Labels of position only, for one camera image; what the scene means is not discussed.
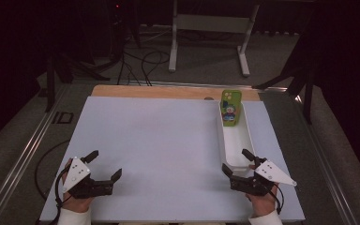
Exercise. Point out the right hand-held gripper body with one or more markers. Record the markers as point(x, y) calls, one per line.
point(253, 186)

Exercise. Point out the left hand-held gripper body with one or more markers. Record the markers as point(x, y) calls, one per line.
point(76, 175)

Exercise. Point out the white plastic bin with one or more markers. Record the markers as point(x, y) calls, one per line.
point(236, 143)

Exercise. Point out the green cartoon phone case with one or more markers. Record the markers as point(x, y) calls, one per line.
point(231, 109)

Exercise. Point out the person's right hand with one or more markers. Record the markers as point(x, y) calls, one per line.
point(264, 204)

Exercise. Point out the person's left hand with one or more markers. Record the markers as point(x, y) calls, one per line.
point(75, 204)

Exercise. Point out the white table board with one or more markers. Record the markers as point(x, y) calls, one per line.
point(168, 140)

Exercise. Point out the black tripod stand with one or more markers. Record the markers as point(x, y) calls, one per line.
point(50, 87)
point(308, 103)

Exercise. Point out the white metal desk frame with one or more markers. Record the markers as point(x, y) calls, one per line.
point(212, 23)

